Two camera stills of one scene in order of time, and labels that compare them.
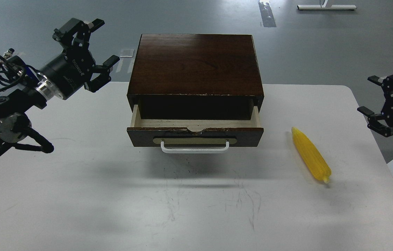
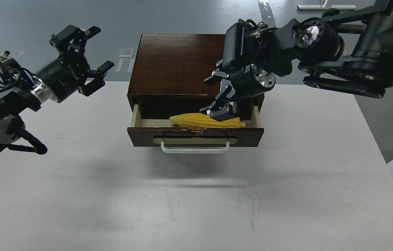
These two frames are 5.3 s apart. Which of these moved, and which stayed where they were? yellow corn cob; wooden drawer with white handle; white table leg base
Moved: yellow corn cob
Stayed: wooden drawer with white handle; white table leg base
